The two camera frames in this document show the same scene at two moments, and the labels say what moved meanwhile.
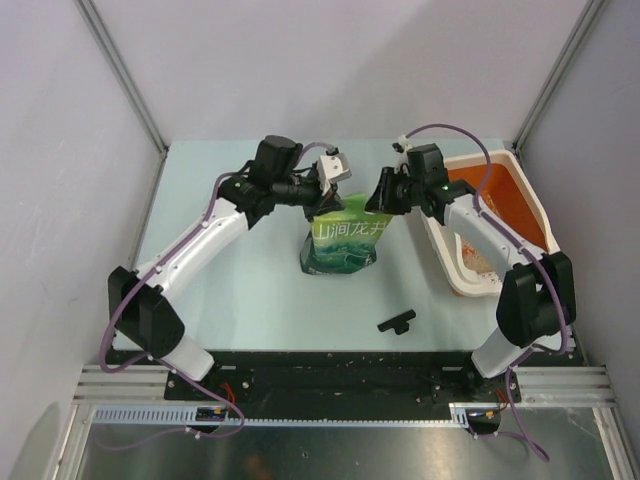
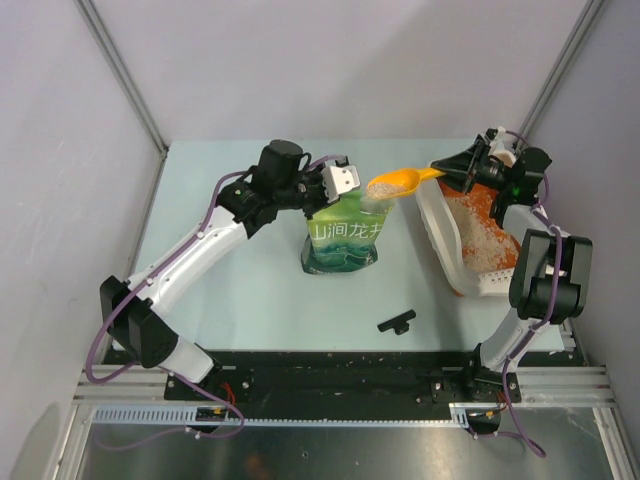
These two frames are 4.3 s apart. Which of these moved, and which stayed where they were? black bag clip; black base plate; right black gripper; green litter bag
Moved: right black gripper
Stayed: black base plate; black bag clip; green litter bag
